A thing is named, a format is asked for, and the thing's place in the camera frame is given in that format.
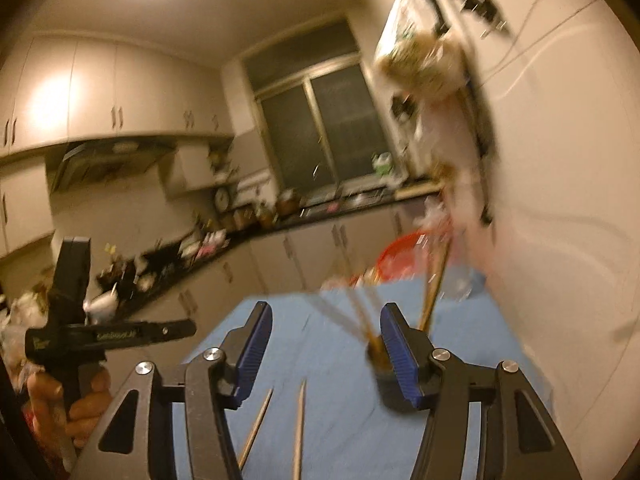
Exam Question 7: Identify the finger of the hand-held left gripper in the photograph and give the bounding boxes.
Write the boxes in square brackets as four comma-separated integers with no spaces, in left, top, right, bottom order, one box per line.
[146,318,197,346]

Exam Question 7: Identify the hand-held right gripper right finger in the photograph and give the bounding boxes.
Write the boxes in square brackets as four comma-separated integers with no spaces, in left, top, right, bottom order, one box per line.
[380,302,583,480]

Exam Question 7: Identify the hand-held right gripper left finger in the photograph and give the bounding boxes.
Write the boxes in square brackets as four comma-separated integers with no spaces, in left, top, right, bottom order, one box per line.
[70,301,274,480]

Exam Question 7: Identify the metal utensil cup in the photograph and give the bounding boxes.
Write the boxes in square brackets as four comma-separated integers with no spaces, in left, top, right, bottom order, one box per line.
[366,337,406,401]

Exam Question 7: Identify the light wooden chopstick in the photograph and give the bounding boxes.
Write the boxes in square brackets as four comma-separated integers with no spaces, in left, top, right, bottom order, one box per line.
[419,242,452,332]
[238,388,275,470]
[293,381,306,480]
[417,257,438,332]

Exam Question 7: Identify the dark brown chopstick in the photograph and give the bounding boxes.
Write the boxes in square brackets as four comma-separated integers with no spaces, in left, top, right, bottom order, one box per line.
[310,292,375,350]

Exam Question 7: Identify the person's left hand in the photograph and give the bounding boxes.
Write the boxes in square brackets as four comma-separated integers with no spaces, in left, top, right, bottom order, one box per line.
[26,366,113,453]

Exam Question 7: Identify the white bowl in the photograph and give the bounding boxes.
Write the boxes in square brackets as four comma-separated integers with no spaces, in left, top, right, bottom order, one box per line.
[85,290,122,324]

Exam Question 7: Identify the blue table cloth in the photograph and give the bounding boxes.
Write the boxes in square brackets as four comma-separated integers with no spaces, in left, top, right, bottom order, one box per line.
[182,280,556,480]

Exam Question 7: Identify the red plastic basket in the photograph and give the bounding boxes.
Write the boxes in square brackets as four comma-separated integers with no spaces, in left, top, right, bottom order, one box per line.
[375,232,451,286]

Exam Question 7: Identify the white plastic bag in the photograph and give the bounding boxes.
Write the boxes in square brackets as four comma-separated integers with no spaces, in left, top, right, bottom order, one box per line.
[420,197,452,234]

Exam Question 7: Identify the black kitchen countertop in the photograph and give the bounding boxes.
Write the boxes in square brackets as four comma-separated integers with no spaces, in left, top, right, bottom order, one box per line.
[95,187,446,311]

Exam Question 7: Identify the kitchen range hood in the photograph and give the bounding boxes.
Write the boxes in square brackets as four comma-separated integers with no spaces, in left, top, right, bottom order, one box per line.
[47,140,177,194]

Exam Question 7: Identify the wooden cutting board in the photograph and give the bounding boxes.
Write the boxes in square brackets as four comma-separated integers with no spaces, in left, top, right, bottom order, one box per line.
[395,182,446,201]

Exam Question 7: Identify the hanging clear plastic bags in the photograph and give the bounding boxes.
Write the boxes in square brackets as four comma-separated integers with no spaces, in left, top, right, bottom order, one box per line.
[414,95,487,232]

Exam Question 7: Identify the kitchen window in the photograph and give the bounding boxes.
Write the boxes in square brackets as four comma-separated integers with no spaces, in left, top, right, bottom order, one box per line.
[240,15,417,197]

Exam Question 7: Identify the large hanging plastic bag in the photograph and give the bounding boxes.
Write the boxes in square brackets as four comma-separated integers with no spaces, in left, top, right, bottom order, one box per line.
[374,0,472,102]

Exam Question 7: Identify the wall kitchen cabinets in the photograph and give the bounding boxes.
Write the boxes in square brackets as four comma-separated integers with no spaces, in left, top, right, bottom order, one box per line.
[0,35,237,257]

